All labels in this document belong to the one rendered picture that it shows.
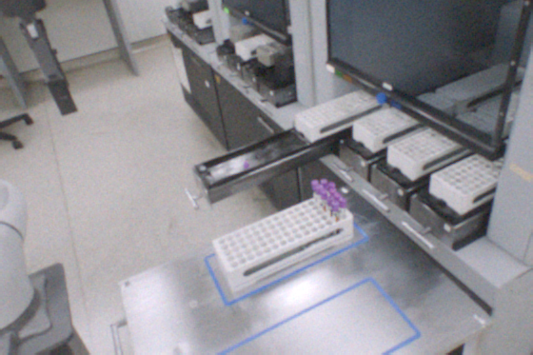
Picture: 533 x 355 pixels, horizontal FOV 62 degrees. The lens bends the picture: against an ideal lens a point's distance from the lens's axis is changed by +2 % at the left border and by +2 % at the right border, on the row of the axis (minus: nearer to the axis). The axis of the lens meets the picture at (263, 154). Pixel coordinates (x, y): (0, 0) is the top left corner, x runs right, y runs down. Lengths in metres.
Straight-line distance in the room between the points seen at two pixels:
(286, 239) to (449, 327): 0.34
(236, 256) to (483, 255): 0.56
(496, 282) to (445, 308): 0.21
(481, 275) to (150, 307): 0.71
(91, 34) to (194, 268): 3.86
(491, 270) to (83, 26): 4.15
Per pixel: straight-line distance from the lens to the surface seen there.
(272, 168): 1.27
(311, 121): 1.34
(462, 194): 1.09
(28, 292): 1.20
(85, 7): 4.63
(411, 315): 0.90
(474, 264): 1.12
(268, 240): 0.94
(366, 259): 0.98
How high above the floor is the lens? 1.56
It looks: 35 degrees down
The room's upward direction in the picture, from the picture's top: 9 degrees counter-clockwise
